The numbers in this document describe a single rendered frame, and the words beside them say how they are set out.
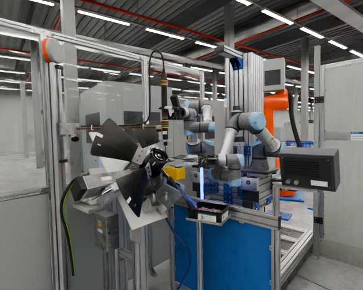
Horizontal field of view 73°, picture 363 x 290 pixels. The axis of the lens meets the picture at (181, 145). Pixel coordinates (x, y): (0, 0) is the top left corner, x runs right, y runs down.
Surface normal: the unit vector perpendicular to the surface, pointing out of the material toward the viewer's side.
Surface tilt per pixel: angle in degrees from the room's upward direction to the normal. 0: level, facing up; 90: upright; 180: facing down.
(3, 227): 90
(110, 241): 90
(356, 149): 90
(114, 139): 81
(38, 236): 90
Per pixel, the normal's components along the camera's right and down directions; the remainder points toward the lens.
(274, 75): -0.43, 0.06
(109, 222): 0.73, 0.02
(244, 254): -0.68, 0.05
